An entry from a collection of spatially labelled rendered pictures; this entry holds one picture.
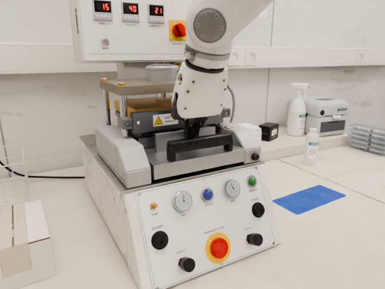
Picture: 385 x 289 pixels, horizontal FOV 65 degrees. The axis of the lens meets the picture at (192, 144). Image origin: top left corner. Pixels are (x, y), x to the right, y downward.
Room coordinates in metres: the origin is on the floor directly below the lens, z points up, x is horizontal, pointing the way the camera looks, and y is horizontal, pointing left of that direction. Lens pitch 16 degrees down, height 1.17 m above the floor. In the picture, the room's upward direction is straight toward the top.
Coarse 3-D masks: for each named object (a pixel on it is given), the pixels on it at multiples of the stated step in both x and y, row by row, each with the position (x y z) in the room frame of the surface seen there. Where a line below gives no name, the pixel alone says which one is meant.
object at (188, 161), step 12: (168, 132) 0.63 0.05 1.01; (180, 132) 0.64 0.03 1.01; (204, 132) 0.67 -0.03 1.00; (156, 144) 0.62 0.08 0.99; (156, 156) 0.59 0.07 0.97; (180, 156) 0.59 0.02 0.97; (192, 156) 0.59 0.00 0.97; (204, 156) 0.59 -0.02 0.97; (216, 156) 0.61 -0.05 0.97; (228, 156) 0.62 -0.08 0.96; (240, 156) 0.64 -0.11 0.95; (156, 168) 0.54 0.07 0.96; (168, 168) 0.55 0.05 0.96; (180, 168) 0.57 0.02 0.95; (192, 168) 0.58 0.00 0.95; (204, 168) 0.59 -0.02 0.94
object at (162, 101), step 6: (156, 96) 0.76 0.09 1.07; (162, 96) 0.75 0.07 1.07; (168, 96) 0.76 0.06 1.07; (114, 102) 0.79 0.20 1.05; (132, 102) 0.75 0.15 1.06; (138, 102) 0.75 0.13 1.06; (144, 102) 0.75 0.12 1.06; (150, 102) 0.75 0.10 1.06; (156, 102) 0.75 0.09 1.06; (162, 102) 0.75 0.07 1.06; (168, 102) 0.75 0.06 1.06; (132, 108) 0.66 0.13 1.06; (138, 108) 0.65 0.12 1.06; (144, 108) 0.65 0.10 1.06; (150, 108) 0.66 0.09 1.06; (156, 108) 0.67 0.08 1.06; (162, 108) 0.67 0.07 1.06; (168, 108) 0.68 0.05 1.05
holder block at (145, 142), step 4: (120, 128) 0.76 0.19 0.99; (132, 136) 0.68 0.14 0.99; (136, 136) 0.66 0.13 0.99; (140, 136) 0.65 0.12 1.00; (144, 136) 0.66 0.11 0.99; (148, 136) 0.66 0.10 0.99; (152, 136) 0.66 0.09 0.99; (136, 140) 0.65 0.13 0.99; (140, 140) 0.64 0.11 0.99; (144, 140) 0.65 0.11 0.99; (148, 140) 0.65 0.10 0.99; (152, 140) 0.66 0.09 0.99; (144, 144) 0.65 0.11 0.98; (148, 144) 0.65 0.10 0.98; (152, 144) 0.66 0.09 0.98; (144, 148) 0.65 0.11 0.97
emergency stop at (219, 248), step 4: (216, 240) 0.54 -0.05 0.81; (220, 240) 0.54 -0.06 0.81; (224, 240) 0.54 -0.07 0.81; (212, 244) 0.53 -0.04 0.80; (216, 244) 0.53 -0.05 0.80; (220, 244) 0.53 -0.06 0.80; (224, 244) 0.54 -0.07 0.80; (212, 248) 0.52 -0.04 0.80; (216, 248) 0.53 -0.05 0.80; (220, 248) 0.53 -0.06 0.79; (224, 248) 0.53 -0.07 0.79; (212, 252) 0.52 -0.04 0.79; (216, 252) 0.52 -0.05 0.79; (220, 252) 0.53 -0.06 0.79; (224, 252) 0.53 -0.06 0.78; (216, 256) 0.52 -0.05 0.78; (220, 256) 0.52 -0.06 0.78; (224, 256) 0.53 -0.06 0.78
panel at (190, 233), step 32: (160, 192) 0.54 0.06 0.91; (192, 192) 0.57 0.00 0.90; (256, 192) 0.63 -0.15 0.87; (160, 224) 0.51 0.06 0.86; (192, 224) 0.54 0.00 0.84; (224, 224) 0.57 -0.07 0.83; (256, 224) 0.60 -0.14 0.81; (160, 256) 0.48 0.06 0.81; (192, 256) 0.51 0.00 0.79; (160, 288) 0.46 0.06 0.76
